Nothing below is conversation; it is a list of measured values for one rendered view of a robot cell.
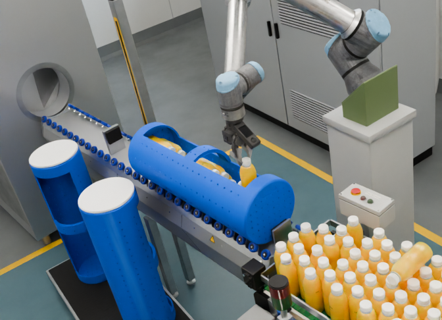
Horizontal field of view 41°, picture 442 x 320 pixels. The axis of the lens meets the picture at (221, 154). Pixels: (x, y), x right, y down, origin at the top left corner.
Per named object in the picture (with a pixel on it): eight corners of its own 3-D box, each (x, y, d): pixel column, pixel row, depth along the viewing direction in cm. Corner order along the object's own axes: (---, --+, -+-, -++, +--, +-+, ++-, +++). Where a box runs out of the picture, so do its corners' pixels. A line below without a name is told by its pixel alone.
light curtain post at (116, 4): (182, 228, 416) (116, -5, 327) (187, 232, 411) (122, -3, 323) (175, 233, 413) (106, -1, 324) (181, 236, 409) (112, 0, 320)
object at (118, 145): (123, 146, 340) (116, 123, 332) (127, 148, 338) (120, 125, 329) (109, 154, 336) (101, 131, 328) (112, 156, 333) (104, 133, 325)
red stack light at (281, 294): (279, 282, 187) (278, 272, 185) (294, 291, 183) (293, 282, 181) (266, 293, 184) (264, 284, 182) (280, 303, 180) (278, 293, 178)
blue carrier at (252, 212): (177, 160, 313) (169, 113, 299) (297, 224, 251) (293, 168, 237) (133, 184, 298) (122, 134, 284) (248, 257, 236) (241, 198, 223)
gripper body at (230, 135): (237, 134, 237) (233, 108, 230) (252, 141, 231) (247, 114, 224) (223, 143, 233) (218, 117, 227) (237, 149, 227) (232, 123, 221)
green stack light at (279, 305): (281, 292, 190) (279, 282, 187) (296, 302, 185) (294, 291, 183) (268, 304, 187) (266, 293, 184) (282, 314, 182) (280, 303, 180)
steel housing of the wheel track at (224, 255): (89, 143, 416) (73, 101, 398) (319, 283, 263) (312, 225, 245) (53, 162, 402) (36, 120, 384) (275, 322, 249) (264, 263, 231)
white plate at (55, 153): (29, 147, 337) (30, 149, 338) (27, 172, 313) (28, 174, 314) (76, 134, 340) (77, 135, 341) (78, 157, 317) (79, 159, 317)
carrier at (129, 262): (158, 346, 311) (185, 307, 331) (112, 218, 265) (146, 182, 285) (116, 332, 325) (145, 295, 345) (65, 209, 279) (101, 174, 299)
